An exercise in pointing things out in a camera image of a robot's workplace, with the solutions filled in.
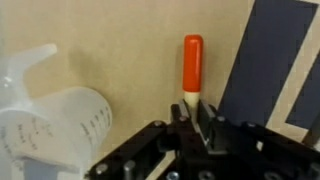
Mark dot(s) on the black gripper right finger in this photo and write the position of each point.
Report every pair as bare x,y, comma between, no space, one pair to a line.
260,150

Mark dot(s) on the clear plastic measuring cup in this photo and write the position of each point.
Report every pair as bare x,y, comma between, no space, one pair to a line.
50,130

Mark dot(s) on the small cardboard box printed label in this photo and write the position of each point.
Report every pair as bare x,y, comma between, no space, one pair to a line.
133,50

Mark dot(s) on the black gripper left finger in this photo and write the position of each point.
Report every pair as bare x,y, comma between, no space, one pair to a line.
160,150

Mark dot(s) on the orange capped white marker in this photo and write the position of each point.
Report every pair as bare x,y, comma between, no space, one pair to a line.
192,63

